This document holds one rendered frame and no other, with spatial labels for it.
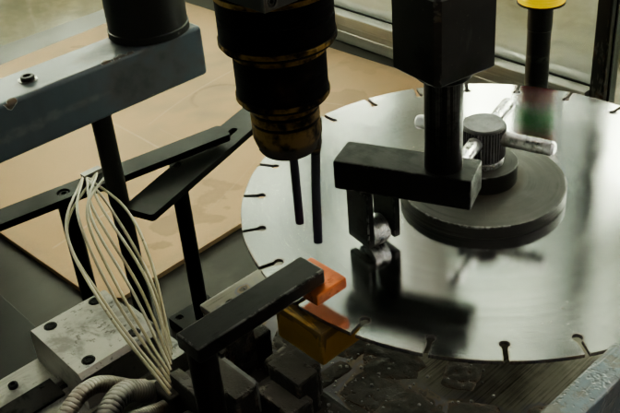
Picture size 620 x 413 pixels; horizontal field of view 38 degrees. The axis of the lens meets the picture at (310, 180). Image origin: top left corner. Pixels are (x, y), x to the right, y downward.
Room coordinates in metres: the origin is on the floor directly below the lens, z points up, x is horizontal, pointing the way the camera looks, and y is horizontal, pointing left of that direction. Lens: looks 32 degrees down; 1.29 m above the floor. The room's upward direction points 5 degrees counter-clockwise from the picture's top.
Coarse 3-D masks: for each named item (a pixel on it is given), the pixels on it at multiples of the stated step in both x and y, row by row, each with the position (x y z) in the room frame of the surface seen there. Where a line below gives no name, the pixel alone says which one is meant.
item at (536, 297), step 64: (384, 128) 0.62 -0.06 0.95; (512, 128) 0.60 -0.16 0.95; (576, 128) 0.59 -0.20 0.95; (256, 192) 0.54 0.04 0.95; (576, 192) 0.51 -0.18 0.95; (256, 256) 0.47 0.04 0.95; (320, 256) 0.46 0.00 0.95; (384, 256) 0.45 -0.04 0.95; (448, 256) 0.45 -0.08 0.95; (512, 256) 0.44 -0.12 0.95; (576, 256) 0.44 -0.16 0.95; (320, 320) 0.40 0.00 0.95; (384, 320) 0.39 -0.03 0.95; (448, 320) 0.39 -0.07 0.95; (512, 320) 0.38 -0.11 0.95; (576, 320) 0.38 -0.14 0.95
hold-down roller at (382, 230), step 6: (378, 216) 0.47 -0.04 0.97; (378, 222) 0.46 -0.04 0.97; (384, 222) 0.47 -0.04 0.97; (378, 228) 0.46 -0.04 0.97; (384, 228) 0.46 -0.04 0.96; (378, 234) 0.46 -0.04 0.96; (384, 234) 0.46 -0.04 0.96; (390, 234) 0.46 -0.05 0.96; (378, 240) 0.46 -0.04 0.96; (384, 240) 0.46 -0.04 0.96
